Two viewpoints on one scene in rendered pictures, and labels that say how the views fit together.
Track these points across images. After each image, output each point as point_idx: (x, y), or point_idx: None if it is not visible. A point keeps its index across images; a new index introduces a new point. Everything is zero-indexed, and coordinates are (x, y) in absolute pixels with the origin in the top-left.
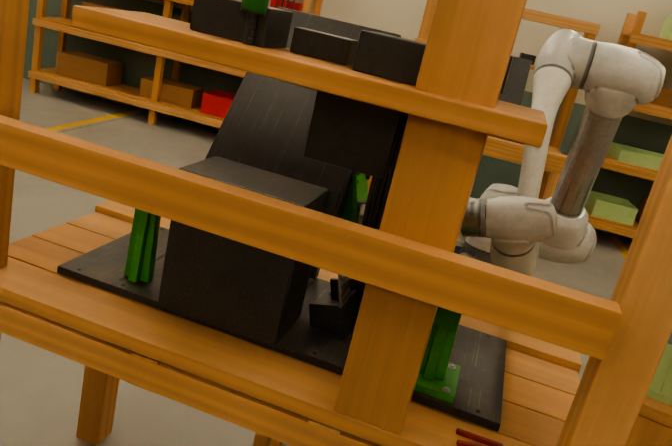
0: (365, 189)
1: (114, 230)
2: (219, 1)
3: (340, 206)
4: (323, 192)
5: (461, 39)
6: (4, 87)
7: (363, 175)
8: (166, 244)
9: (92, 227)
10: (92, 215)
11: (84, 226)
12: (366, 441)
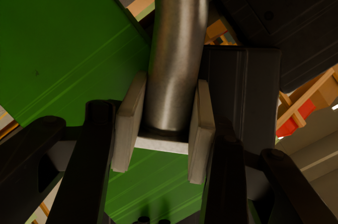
0: (122, 190)
1: (135, 1)
2: None
3: (234, 75)
4: (328, 68)
5: None
6: None
7: (169, 213)
8: None
9: None
10: (134, 15)
11: None
12: None
